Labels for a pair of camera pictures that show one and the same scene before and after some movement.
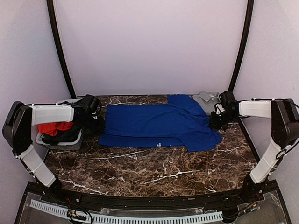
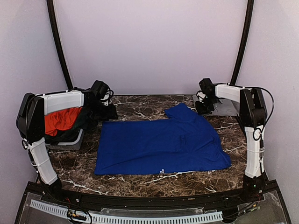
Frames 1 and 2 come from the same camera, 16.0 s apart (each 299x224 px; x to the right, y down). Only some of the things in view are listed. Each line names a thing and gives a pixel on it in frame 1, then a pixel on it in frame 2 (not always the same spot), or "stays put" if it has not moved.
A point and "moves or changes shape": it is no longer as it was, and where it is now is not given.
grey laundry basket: [72, 146] stays put
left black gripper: [101, 126] -> [111, 113]
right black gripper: [213, 123] -> [201, 111]
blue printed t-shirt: [180, 122] moves or changes shape
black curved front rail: [52, 190] stays put
